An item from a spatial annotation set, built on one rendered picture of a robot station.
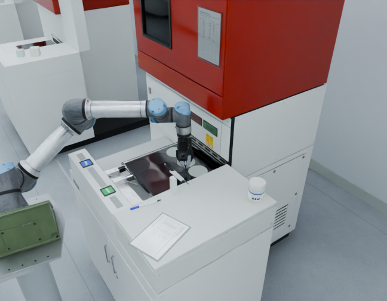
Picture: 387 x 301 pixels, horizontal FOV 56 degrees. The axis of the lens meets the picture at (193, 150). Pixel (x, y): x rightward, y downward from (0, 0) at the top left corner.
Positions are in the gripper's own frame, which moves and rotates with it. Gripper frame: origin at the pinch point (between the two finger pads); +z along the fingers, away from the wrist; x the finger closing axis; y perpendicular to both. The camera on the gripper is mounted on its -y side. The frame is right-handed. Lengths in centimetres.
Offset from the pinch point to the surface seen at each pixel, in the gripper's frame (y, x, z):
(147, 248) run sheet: -59, 12, -6
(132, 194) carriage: -18.4, 25.0, 2.5
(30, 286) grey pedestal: -45, 74, 36
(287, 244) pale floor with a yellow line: 31, -69, 94
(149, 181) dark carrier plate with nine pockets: -10.1, 18.0, 0.8
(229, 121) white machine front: -3.1, -22.0, -28.3
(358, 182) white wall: 87, -137, 83
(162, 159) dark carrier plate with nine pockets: 9.0, 12.8, 0.9
